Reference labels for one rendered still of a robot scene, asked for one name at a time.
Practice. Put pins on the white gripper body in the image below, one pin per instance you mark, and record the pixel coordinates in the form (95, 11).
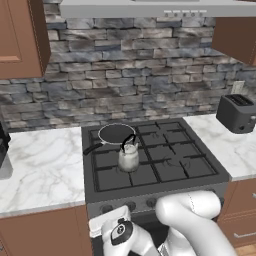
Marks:
(106, 217)

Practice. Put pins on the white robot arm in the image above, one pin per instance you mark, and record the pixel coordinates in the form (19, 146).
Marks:
(196, 230)

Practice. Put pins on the black stove knob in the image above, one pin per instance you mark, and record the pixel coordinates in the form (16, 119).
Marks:
(130, 205)
(107, 209)
(151, 202)

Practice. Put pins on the dark grey gas stove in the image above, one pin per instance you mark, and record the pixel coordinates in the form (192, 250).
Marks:
(166, 156)

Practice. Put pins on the brown base cupboard door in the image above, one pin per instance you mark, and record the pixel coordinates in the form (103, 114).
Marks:
(43, 233)

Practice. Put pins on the black frying pan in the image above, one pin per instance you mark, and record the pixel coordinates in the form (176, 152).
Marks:
(116, 133)

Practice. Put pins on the black and grey coffee machine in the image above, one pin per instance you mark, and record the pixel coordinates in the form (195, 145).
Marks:
(4, 153)

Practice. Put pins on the brown drawer front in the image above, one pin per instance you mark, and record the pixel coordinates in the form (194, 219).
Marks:
(242, 196)
(238, 230)

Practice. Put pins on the dark grey toaster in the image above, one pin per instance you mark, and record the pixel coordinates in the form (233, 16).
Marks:
(237, 115)

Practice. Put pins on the grey range hood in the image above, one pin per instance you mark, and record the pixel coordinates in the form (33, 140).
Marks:
(133, 8)

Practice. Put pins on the white wall socket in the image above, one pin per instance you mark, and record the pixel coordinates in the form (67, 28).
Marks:
(237, 87)

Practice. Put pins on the brown wall cupboard with panelled door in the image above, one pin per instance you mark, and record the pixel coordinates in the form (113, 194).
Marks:
(18, 36)

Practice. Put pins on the brown plain wall cupboard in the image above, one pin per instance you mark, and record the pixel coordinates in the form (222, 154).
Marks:
(237, 35)

